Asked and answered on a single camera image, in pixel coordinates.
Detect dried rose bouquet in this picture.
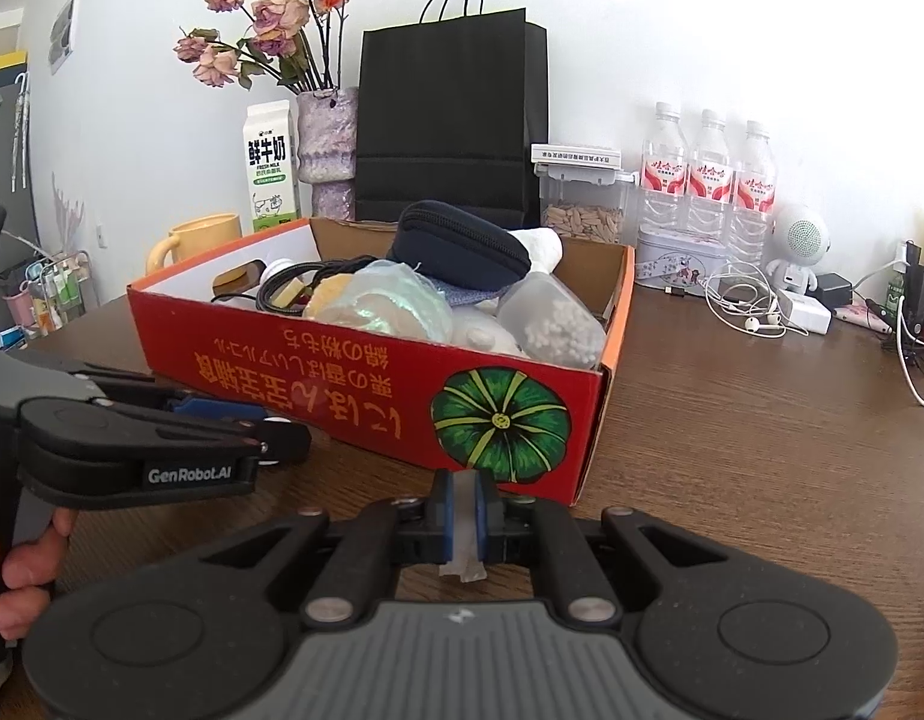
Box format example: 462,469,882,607
173,0,350,95

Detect iridescent plastic bag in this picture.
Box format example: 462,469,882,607
342,260,455,342

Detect white robot speaker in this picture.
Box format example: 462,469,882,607
766,202,830,293

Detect small pink case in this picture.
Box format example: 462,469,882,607
833,304,894,331

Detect black paper bag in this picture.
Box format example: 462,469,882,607
355,0,549,230

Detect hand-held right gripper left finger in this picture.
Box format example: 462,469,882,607
199,469,459,627

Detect yellow mug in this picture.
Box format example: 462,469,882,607
147,214,242,271

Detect red cardboard box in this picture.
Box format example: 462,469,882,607
127,217,635,507

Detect black phone stand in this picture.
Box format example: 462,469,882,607
901,240,924,332

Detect white power adapter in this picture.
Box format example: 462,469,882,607
777,292,834,335

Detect clear water bottle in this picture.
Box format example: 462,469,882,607
730,120,776,242
640,101,689,235
687,109,735,237

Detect yellow white plush toy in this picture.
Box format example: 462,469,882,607
304,275,524,359

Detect wall poster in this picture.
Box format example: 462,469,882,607
48,0,82,76

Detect clear seed container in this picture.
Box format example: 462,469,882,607
537,165,632,245

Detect printed white tin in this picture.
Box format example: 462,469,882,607
634,231,733,290

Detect small white box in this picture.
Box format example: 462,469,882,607
531,144,622,170

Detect black braided cable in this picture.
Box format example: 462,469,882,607
256,259,373,312

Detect purple cloth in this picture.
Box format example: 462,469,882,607
432,281,508,308

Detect navy zip pouch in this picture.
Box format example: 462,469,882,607
387,200,533,293

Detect translucent cotton swab pouch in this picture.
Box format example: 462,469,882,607
498,272,607,370

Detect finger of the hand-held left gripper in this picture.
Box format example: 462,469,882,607
49,361,266,427
252,424,313,467

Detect white earphones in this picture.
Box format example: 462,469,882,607
702,262,789,335

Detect wire storage cart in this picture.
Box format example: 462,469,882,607
0,247,95,346

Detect black power adapter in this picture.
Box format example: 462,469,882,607
814,272,853,307

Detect purple textured vase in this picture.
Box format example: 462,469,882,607
295,88,359,222

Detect grey refrigerator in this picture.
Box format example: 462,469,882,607
0,79,39,256

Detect white green milk carton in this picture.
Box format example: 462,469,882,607
242,101,302,233

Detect person's left hand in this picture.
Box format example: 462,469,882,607
0,508,77,643

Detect white paper towel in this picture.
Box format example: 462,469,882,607
518,229,564,275

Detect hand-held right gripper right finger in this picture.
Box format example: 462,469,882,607
473,469,731,627

